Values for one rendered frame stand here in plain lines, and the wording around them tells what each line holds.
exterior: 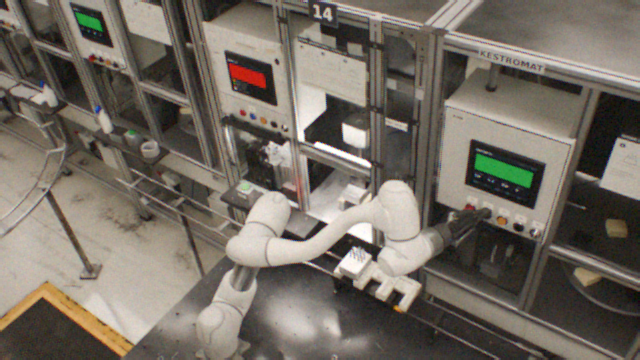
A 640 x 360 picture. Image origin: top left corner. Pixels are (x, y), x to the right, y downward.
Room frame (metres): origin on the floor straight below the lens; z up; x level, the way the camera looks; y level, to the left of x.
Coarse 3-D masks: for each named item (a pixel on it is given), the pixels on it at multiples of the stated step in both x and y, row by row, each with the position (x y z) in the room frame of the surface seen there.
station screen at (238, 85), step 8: (232, 64) 2.09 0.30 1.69; (240, 64) 2.06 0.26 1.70; (256, 72) 2.01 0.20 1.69; (264, 72) 1.98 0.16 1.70; (232, 80) 2.11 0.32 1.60; (240, 80) 2.07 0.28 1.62; (264, 80) 1.98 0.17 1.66; (232, 88) 2.11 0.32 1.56; (240, 88) 2.08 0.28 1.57; (248, 88) 2.05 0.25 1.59; (256, 88) 2.02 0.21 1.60; (264, 88) 1.99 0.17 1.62; (256, 96) 2.03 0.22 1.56; (264, 96) 2.00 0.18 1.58
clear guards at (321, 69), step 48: (288, 0) 1.92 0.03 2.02; (288, 48) 1.94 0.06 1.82; (336, 48) 1.80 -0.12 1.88; (384, 48) 1.67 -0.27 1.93; (336, 96) 1.80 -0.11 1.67; (384, 96) 1.67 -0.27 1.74; (240, 144) 2.18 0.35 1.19; (288, 144) 1.98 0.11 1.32; (336, 144) 1.81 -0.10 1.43; (384, 144) 1.67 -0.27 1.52; (288, 192) 2.01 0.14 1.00; (384, 240) 1.67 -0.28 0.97
